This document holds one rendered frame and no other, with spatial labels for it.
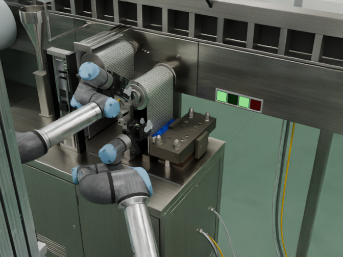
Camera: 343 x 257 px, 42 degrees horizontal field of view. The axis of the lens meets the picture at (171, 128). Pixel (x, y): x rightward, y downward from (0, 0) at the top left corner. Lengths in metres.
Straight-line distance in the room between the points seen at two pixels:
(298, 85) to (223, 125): 2.36
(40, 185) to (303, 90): 1.43
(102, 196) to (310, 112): 1.05
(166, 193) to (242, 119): 2.58
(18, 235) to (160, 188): 1.06
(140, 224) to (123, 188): 0.14
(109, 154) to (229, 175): 1.94
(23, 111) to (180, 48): 1.08
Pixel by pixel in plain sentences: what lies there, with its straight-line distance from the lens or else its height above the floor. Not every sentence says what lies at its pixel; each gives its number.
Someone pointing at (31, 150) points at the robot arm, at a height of 1.37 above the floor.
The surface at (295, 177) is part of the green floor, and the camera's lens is 3.81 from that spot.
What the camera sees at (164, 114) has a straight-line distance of 2.29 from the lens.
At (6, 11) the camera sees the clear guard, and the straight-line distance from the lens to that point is 2.79.
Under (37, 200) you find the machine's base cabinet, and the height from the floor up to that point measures 0.59.
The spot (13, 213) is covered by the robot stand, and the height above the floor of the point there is 1.50.
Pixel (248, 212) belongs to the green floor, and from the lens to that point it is 3.39.
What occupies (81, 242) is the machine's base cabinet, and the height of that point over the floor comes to 0.42.
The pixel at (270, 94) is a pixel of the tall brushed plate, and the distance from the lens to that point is 2.18.
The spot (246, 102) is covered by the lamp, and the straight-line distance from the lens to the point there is 2.24.
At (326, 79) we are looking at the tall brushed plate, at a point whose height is 1.39.
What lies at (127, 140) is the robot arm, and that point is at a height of 1.13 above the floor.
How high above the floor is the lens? 2.19
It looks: 30 degrees down
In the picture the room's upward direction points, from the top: straight up
